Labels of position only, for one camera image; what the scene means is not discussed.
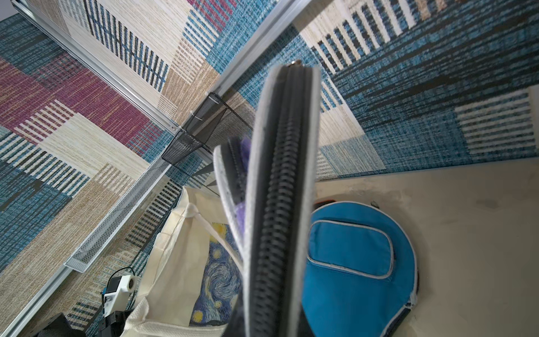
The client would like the black blue paddle case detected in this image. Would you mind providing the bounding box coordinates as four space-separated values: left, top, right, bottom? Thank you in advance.
303 202 419 336

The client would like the white canvas starry night bag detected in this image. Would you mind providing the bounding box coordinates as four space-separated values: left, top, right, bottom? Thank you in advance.
122 187 243 336

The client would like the black red paddle case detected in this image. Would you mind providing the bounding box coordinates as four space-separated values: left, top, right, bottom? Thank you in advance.
314 199 335 210

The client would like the purple paddle case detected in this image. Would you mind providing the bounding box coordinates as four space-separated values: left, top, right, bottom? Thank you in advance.
213 61 321 336

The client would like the black wire mesh shelf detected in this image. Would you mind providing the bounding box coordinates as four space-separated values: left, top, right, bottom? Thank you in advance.
161 91 255 199

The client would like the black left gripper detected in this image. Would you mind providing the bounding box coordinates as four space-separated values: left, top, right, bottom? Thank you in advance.
97 310 133 337

